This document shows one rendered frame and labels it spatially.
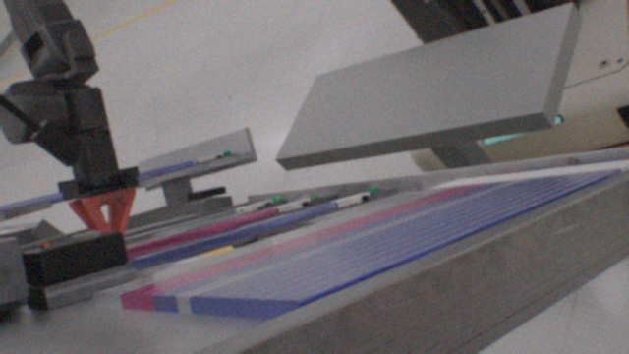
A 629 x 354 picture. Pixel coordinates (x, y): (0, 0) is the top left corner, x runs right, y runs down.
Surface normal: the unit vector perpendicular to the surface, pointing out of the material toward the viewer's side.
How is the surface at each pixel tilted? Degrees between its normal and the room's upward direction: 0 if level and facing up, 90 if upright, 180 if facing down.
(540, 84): 0
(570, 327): 0
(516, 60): 0
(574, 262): 90
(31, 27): 55
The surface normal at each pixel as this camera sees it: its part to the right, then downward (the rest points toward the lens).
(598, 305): -0.62, -0.59
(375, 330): 0.70, -0.10
